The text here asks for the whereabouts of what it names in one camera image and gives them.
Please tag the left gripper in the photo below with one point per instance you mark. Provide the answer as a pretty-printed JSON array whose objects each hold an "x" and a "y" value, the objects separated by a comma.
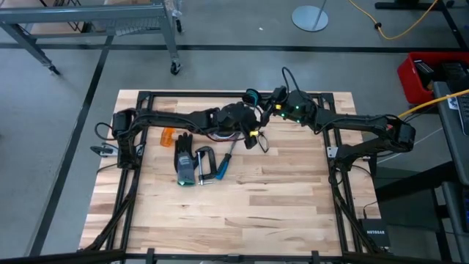
[{"x": 252, "y": 122}]

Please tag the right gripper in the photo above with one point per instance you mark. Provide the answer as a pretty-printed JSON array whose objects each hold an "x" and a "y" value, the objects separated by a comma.
[{"x": 281, "y": 110}]

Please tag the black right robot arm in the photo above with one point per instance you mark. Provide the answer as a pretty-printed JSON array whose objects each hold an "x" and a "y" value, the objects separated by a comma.
[{"x": 351, "y": 122}]

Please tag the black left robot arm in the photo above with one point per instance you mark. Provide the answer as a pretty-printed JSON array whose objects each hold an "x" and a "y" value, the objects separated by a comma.
[{"x": 172, "y": 119}]

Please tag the black C-clamp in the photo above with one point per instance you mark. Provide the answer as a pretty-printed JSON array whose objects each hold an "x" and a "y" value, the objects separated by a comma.
[{"x": 213, "y": 163}]

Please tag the orange plastic bottle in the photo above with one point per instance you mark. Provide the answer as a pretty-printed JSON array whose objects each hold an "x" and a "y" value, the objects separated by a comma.
[{"x": 168, "y": 137}]

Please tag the clear plastic wrap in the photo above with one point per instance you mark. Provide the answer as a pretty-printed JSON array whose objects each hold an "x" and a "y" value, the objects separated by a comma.
[{"x": 176, "y": 9}]

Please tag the large red plastic crate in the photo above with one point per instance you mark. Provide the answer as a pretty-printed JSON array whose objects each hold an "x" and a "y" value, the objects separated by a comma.
[{"x": 406, "y": 84}]

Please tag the black device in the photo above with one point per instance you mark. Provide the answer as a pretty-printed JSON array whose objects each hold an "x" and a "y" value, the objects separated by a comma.
[
  {"x": 454, "y": 75},
  {"x": 425, "y": 73}
]

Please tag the black stand foot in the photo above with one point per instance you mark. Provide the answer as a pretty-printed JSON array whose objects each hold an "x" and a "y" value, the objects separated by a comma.
[{"x": 410, "y": 5}]

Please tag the white paper label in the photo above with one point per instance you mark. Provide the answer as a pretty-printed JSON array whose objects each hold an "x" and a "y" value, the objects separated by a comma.
[{"x": 453, "y": 103}]

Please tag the grey desk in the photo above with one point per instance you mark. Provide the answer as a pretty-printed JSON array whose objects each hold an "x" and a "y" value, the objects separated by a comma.
[{"x": 450, "y": 146}]

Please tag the grey wood-topped workbench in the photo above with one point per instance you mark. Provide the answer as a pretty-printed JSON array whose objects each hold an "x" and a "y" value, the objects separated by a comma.
[{"x": 91, "y": 12}]

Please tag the black keyboard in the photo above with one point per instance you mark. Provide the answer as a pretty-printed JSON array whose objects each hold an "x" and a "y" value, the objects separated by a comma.
[{"x": 465, "y": 117}]

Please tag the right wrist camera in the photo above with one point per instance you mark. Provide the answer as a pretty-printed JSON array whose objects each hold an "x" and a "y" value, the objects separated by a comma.
[{"x": 279, "y": 94}]

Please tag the white mounting bracket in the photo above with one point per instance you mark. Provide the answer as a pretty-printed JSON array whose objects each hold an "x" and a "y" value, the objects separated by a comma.
[{"x": 331, "y": 152}]

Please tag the black aluminium table frame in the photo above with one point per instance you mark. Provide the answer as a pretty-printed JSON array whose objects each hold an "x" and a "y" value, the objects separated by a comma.
[{"x": 183, "y": 94}]

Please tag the grey clamp bracket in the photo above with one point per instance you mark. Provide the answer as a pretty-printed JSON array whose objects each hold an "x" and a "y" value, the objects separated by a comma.
[{"x": 100, "y": 150}]

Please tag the black Netgear switch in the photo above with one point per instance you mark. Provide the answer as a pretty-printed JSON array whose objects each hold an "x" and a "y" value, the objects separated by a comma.
[{"x": 373, "y": 238}]

